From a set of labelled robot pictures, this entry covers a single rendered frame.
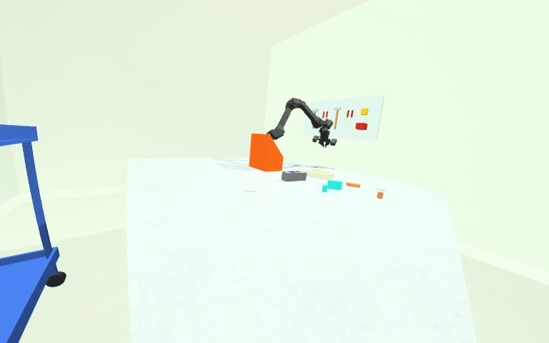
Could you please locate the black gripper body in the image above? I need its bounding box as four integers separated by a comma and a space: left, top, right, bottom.
312, 134, 337, 146

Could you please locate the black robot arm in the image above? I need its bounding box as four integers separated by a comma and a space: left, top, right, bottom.
266, 97, 333, 140

